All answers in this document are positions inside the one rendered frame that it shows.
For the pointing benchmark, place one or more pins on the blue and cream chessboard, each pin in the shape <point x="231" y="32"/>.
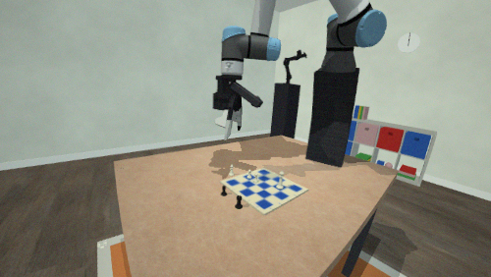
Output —
<point x="263" y="196"/>

